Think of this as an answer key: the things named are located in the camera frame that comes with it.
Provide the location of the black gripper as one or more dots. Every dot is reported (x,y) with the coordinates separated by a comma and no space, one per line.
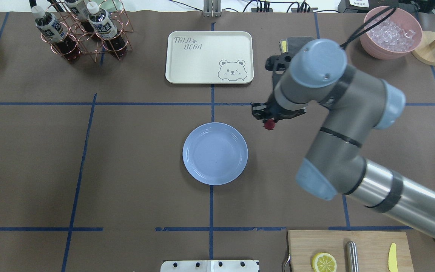
(259,111)

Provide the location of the red strawberry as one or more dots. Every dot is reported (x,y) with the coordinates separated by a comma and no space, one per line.
(269,124)

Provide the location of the blue round plate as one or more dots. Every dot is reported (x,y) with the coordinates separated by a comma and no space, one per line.
(215,153)

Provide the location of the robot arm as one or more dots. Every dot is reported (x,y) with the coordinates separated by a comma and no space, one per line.
(357,103)

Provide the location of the grey folded cloth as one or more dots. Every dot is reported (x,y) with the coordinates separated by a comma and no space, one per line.
(293,45)

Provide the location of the cream bear tray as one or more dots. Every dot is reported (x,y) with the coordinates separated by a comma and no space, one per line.
(209,57)

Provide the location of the pink bowl of ice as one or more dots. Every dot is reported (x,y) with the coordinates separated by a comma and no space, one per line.
(391,37)

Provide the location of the half lemon slice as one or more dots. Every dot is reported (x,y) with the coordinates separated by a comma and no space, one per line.
(324,262)

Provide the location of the wooden cutting board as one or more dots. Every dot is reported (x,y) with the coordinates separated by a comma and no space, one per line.
(372,249)

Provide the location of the steel cylinder rod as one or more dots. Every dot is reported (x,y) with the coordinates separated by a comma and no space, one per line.
(352,256)

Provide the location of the tea bottle right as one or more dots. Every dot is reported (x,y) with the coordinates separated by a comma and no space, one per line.
(102,22)

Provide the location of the tea bottle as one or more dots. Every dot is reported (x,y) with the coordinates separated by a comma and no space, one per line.
(79,10)
(102,22)
(55,33)

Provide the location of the yellow plastic knife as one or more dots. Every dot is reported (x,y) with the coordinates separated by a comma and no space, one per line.
(392,258)

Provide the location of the tea bottle middle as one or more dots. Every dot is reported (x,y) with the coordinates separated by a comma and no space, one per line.
(79,10)

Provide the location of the tea bottle left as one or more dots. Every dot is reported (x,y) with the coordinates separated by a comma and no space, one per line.
(55,33)

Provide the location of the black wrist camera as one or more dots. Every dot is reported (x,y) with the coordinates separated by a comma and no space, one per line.
(277,63)

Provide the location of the aluminium frame post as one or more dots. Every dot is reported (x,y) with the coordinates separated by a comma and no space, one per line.
(212,8)

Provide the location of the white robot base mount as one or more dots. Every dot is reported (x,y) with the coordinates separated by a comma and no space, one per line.
(210,266)

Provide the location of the copper wire bottle rack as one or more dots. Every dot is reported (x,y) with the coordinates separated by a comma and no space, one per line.
(79,38)

